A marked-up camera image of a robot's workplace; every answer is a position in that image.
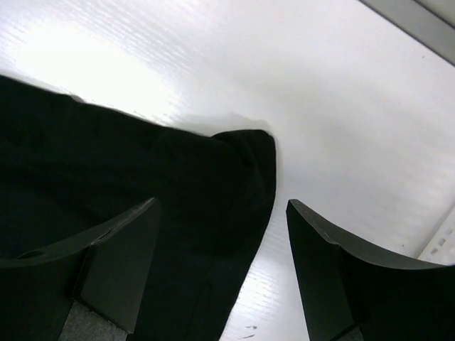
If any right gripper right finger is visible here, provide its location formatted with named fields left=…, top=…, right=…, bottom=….
left=287, top=200, right=454, bottom=340

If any white plastic basket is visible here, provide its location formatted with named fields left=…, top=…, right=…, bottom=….
left=418, top=210, right=455, bottom=266

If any aluminium table edge rail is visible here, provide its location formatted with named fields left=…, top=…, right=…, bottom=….
left=362, top=1, right=454, bottom=65

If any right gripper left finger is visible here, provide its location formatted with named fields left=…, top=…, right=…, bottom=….
left=1, top=198, right=161, bottom=340

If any black tank top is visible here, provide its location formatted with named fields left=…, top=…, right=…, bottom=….
left=1, top=77, right=277, bottom=340

